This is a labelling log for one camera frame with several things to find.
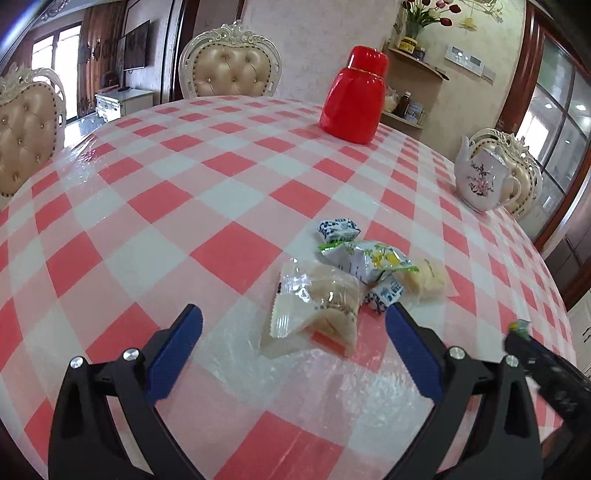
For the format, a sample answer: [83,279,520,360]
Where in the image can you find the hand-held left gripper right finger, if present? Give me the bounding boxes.
[385,302,542,480]

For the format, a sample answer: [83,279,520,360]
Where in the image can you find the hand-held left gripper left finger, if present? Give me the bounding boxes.
[47,303,206,480]

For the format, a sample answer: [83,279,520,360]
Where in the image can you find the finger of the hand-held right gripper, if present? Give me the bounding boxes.
[503,329,591,428]

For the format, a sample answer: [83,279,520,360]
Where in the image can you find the blue white candy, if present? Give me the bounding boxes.
[316,217,362,243]
[362,274,406,315]

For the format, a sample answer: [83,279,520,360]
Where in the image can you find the pale yellow cake packet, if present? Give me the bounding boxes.
[401,257,458,305]

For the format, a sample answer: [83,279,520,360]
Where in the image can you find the green yellow snack packet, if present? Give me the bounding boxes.
[318,240,420,284]

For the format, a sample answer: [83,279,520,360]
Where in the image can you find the large clear cake packet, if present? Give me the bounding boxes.
[260,258,368,358]

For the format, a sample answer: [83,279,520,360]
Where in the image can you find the red checked tablecloth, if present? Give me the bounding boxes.
[0,95,578,480]

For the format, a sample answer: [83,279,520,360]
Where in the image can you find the white floral teapot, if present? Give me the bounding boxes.
[454,135,522,214]

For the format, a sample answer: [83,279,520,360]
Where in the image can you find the cream tufted dining chair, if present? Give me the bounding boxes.
[468,128,544,221]
[0,66,68,199]
[178,21,283,100]

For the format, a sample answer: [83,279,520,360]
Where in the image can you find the white television cabinet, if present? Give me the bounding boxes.
[95,88,155,123]

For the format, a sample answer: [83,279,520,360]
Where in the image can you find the red plastic jar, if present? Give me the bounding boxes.
[320,45,387,145]

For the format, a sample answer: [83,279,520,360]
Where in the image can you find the wooden framed glass door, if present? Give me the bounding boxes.
[501,4,591,305]

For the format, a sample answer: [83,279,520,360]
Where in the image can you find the glass balcony door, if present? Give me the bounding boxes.
[30,23,84,125]

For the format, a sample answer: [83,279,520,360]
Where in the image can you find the brown curtain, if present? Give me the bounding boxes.
[76,0,127,121]

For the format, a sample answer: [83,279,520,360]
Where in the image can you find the vase of red flowers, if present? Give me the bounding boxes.
[401,0,455,40]

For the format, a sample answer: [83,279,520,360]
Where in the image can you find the wooden wall shelf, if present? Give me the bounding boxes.
[381,44,451,130]

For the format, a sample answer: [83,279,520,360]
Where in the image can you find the wall switch panel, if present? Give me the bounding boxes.
[444,45,497,84]

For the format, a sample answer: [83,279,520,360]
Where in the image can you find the dark wooden door frame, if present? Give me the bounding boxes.
[159,0,197,100]

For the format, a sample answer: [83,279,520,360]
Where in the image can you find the wall-mounted television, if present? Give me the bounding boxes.
[117,21,151,72]

